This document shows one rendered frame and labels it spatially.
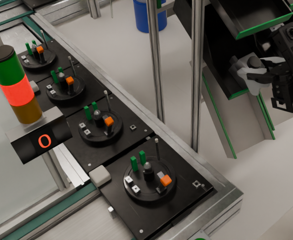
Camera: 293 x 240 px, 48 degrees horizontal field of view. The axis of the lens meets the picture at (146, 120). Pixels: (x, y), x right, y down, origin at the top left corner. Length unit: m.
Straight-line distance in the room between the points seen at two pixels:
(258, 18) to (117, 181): 0.53
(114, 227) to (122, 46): 0.93
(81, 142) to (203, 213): 0.42
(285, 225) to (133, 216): 0.41
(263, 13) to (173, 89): 0.65
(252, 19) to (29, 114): 0.49
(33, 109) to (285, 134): 0.82
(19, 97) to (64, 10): 1.26
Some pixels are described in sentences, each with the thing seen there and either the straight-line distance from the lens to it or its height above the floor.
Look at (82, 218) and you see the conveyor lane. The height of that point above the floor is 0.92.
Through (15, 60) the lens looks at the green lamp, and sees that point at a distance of 0.62.
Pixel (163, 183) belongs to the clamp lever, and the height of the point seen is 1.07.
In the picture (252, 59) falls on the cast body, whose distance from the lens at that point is 0.77.
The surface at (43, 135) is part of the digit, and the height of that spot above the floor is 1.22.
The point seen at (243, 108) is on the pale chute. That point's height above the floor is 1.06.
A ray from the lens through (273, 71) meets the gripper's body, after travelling 0.69.
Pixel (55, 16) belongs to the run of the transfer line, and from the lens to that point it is 1.86.
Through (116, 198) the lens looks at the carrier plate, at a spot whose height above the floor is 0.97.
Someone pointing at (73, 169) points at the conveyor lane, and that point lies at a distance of 0.99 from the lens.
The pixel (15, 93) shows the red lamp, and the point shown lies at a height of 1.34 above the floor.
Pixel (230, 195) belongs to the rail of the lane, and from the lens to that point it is 0.90.
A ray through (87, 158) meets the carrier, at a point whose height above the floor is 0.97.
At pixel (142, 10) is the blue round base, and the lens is 1.60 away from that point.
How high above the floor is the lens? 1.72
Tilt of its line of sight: 46 degrees down
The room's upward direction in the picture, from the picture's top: 7 degrees counter-clockwise
